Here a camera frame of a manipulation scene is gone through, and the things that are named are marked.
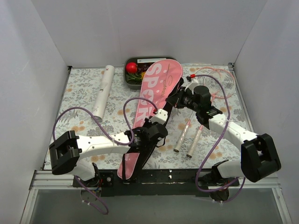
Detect grey plastic tray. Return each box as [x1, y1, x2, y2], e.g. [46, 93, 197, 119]
[123, 56, 176, 90]

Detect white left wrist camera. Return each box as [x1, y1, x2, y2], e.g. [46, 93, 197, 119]
[149, 109, 168, 125]

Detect pink racket cover bag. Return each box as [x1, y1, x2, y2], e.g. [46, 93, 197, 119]
[117, 59, 183, 181]

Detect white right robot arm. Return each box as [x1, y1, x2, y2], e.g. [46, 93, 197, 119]
[166, 85, 281, 186]

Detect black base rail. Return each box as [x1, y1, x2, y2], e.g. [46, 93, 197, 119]
[72, 168, 241, 198]

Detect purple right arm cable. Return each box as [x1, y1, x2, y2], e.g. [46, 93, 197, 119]
[193, 74, 246, 203]

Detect red apple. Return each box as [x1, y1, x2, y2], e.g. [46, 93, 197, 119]
[126, 62, 138, 74]

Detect badminton racket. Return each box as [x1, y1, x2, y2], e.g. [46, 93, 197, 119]
[173, 67, 214, 153]
[186, 69, 235, 158]

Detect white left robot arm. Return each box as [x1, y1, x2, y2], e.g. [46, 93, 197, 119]
[50, 113, 168, 187]

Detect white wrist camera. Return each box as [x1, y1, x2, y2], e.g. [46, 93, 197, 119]
[185, 74, 199, 91]
[149, 109, 168, 125]

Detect white label strip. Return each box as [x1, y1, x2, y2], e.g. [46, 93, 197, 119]
[137, 58, 166, 64]

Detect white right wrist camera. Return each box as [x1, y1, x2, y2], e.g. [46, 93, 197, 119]
[185, 74, 199, 91]

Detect white shuttlecock tube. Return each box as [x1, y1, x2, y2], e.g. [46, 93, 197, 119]
[92, 65, 115, 122]

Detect dark red grapes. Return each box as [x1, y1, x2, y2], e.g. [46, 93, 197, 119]
[137, 63, 150, 73]

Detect floral table mat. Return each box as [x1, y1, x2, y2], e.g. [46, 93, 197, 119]
[55, 68, 241, 169]

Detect green leafy sprig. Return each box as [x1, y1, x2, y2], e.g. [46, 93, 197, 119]
[125, 73, 143, 84]

